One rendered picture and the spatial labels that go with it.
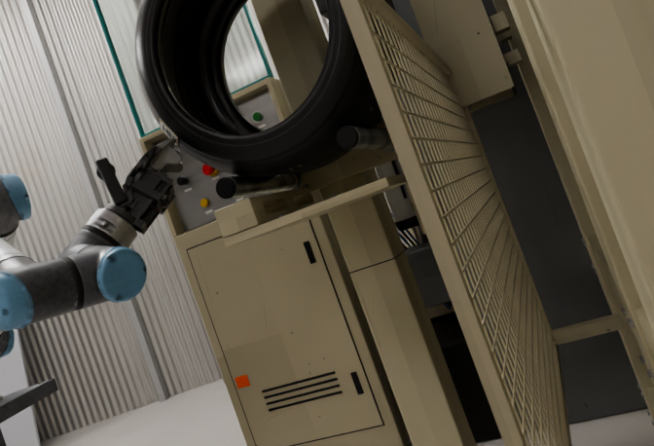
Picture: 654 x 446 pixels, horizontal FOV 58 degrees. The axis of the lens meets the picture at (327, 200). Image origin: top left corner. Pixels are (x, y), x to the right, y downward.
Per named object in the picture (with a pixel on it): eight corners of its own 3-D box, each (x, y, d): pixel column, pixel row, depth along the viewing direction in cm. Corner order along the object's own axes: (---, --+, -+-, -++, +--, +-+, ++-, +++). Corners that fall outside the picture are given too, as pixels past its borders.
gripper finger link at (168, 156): (194, 149, 124) (168, 181, 120) (169, 136, 124) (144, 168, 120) (193, 141, 121) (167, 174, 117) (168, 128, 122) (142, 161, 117)
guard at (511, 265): (550, 347, 139) (448, 74, 142) (558, 345, 139) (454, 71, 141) (581, 653, 55) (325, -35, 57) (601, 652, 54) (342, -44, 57)
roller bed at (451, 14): (460, 116, 151) (420, 10, 152) (517, 93, 146) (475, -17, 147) (451, 112, 133) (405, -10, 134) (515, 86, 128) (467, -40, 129)
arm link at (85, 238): (93, 311, 105) (71, 305, 112) (135, 254, 111) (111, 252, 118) (53, 280, 100) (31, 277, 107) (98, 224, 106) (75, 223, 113)
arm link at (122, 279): (91, 315, 92) (60, 306, 101) (157, 294, 100) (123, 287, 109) (81, 257, 91) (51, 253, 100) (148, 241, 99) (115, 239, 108)
